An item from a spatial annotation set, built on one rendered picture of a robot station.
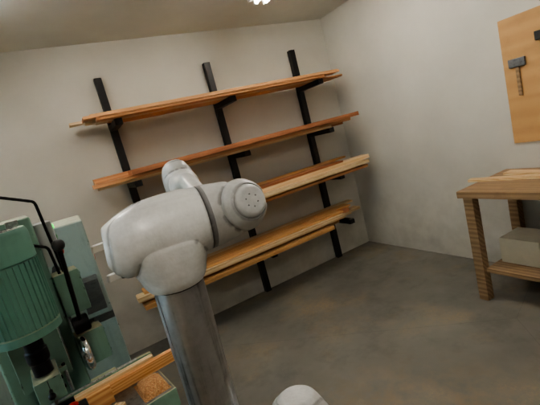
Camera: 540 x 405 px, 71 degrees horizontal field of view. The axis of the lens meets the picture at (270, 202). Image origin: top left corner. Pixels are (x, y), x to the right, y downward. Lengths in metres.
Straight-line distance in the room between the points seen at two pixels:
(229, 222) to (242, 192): 0.07
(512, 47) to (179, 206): 2.99
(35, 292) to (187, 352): 0.57
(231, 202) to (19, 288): 0.72
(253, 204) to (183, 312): 0.25
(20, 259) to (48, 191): 2.35
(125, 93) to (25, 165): 1.00
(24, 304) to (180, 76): 2.93
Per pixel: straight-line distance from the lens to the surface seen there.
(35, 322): 1.26
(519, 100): 3.40
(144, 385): 1.37
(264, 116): 4.09
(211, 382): 0.85
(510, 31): 3.40
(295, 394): 1.05
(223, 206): 0.71
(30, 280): 1.24
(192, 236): 0.71
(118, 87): 3.69
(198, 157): 3.18
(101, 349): 1.56
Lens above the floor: 1.57
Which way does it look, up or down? 10 degrees down
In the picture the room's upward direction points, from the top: 15 degrees counter-clockwise
